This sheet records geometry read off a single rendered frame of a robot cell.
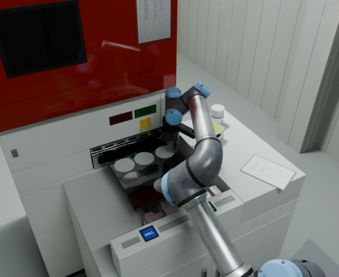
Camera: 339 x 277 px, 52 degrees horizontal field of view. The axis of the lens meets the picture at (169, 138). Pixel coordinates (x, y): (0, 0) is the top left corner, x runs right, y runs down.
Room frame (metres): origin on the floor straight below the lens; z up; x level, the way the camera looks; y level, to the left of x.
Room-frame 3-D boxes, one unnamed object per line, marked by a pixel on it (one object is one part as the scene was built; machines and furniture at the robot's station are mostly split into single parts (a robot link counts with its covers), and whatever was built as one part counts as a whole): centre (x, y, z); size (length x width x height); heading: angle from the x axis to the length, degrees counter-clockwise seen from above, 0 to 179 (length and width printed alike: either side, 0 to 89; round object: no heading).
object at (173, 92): (1.36, -0.02, 1.21); 0.09 x 0.08 x 0.11; 0
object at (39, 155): (1.33, 0.35, 1.02); 0.81 x 0.03 x 0.40; 119
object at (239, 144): (1.33, -0.31, 0.89); 0.62 x 0.35 x 0.14; 29
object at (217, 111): (1.55, -0.25, 1.01); 0.07 x 0.07 x 0.10
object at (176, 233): (0.88, -0.04, 0.89); 0.55 x 0.09 x 0.14; 119
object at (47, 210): (1.63, 0.51, 0.41); 0.82 x 0.70 x 0.82; 119
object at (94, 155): (1.40, 0.19, 0.89); 0.44 x 0.02 x 0.10; 119
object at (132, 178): (1.23, 0.07, 0.90); 0.34 x 0.34 x 0.01; 29
